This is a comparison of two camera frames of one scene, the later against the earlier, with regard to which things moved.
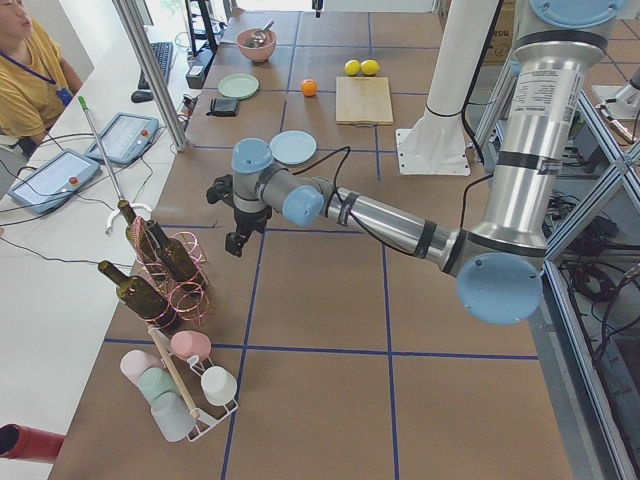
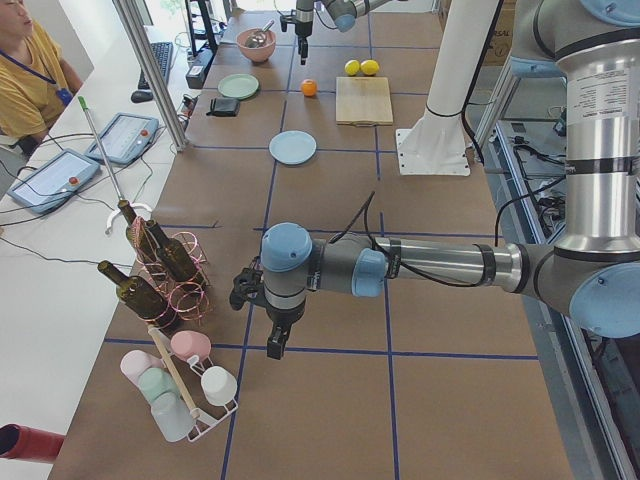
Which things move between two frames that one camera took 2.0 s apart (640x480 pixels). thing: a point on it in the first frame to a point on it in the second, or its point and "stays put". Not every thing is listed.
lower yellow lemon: [352, 67] stays put
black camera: [222, 189] to [245, 285]
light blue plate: [293, 147] stays put
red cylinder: [30, 444] stays put
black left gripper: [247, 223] to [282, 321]
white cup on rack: [219, 385] stays put
